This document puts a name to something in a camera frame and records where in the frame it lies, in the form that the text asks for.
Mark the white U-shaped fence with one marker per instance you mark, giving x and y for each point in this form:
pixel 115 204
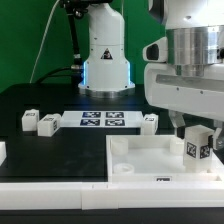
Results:
pixel 110 195

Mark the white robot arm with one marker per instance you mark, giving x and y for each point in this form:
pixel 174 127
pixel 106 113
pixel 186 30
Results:
pixel 185 68

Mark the white square tabletop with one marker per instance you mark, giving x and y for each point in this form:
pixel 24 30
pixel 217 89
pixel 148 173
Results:
pixel 139 158

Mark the white sheet with markers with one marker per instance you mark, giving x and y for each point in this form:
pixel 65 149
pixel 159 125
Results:
pixel 102 119

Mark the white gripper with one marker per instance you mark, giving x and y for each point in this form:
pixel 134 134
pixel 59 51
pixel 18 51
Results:
pixel 199 96

